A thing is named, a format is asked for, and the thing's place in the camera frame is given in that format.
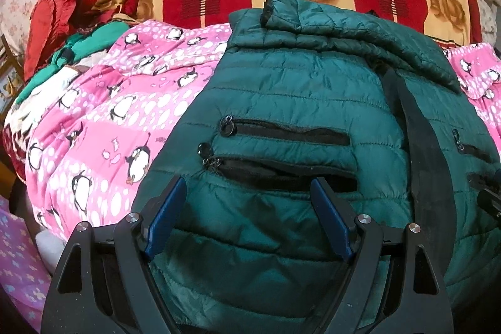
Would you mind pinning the green cloth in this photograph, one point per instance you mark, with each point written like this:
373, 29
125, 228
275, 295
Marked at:
90, 44

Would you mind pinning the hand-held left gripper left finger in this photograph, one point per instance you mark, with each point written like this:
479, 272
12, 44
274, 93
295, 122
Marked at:
166, 216

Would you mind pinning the pale floral cloth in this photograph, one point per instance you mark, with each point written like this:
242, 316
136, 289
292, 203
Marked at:
17, 5

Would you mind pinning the green puffer jacket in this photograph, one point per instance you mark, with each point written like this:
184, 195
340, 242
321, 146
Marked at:
293, 91

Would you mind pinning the purple floral sheet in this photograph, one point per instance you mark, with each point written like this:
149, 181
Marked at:
19, 259

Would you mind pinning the red garment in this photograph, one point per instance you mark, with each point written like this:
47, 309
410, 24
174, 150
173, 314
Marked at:
51, 17

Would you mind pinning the pink penguin print blanket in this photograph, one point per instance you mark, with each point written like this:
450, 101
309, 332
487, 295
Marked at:
117, 115

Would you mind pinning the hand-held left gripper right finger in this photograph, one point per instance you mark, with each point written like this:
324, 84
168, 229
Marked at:
332, 220

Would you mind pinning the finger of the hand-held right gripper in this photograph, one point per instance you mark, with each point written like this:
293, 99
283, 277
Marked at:
487, 195

